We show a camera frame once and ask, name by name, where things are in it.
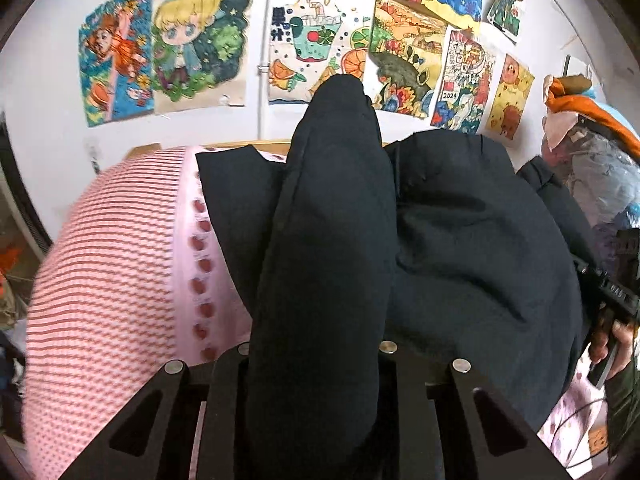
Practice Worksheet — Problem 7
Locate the clear plastic bag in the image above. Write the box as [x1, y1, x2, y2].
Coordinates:
[549, 127, 640, 233]

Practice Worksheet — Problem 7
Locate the orange cloth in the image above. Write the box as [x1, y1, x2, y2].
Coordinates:
[544, 75, 640, 157]

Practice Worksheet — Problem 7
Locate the brown bear yellow wall poster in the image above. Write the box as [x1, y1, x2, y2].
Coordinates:
[484, 53, 536, 141]

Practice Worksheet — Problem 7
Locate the person's right hand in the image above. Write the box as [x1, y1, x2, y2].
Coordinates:
[588, 320, 637, 369]

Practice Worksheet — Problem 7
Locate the thin black cable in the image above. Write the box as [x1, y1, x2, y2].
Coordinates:
[542, 394, 610, 461]

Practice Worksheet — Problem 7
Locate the cluttered shelf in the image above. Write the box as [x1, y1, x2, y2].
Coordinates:
[0, 240, 32, 443]

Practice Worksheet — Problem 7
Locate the red-haired green dress wall poster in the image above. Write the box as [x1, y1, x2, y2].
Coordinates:
[486, 0, 526, 45]

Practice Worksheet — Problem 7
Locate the black padded jacket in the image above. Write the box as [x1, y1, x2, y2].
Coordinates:
[195, 74, 601, 480]

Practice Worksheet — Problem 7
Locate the dinosaur wall poster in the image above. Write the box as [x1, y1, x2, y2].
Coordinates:
[362, 0, 448, 118]

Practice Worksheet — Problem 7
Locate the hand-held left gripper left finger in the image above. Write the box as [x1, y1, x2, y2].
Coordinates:
[60, 342, 251, 480]

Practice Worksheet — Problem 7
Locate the fruit drink wall poster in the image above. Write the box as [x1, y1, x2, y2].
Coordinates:
[267, 0, 377, 107]

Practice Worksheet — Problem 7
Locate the blond child wall poster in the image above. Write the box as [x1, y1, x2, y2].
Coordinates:
[150, 0, 250, 116]

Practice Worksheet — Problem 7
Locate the orange-haired girl wall poster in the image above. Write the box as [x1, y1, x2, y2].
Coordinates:
[78, 0, 157, 128]

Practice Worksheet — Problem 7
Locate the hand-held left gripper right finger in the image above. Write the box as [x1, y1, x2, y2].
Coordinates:
[377, 341, 573, 480]

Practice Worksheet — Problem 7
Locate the person's right forearm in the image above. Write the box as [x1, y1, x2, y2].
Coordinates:
[602, 345, 640, 467]

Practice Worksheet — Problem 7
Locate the city drawing wall poster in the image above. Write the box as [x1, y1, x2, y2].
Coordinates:
[430, 29, 497, 134]

